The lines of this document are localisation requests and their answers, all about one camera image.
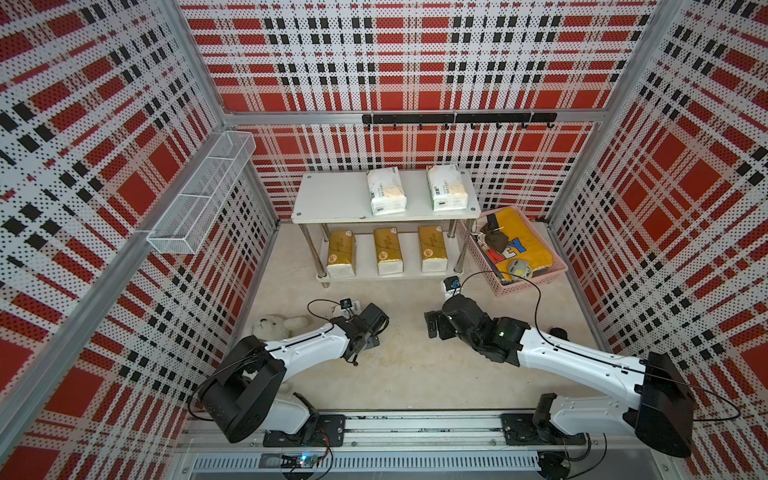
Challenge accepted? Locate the small black floor object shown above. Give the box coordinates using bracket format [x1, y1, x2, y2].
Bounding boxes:
[549, 327, 569, 341]

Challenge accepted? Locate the black wall hook rail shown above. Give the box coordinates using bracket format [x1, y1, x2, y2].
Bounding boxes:
[361, 112, 558, 127]

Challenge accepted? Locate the white two-tier metal shelf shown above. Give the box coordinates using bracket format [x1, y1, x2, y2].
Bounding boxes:
[291, 165, 481, 287]

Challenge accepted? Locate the white plush toy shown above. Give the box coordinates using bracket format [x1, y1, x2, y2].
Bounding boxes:
[250, 315, 309, 342]

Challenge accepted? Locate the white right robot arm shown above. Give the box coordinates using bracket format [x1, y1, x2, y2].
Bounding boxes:
[424, 295, 695, 458]

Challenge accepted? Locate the pink plastic basket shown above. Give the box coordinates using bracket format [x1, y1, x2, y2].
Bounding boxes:
[459, 206, 568, 297]

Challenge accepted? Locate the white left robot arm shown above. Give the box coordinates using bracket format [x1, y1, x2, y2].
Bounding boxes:
[196, 303, 389, 448]

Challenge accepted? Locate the green circuit board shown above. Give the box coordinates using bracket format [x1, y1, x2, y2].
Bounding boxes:
[280, 453, 318, 470]

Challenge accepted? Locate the gold tissue pack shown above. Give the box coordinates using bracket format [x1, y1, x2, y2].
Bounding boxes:
[418, 225, 448, 273]
[373, 227, 404, 276]
[327, 230, 356, 279]

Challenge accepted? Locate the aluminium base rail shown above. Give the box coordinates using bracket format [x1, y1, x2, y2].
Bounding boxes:
[168, 410, 680, 479]

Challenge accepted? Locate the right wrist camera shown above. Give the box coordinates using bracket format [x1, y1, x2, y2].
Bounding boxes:
[443, 276, 461, 295]

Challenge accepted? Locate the white wire mesh wall basket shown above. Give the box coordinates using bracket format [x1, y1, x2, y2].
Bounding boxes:
[148, 131, 255, 255]

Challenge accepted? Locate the yellow folded shirt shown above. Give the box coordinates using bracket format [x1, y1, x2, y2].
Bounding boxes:
[480, 207, 554, 276]

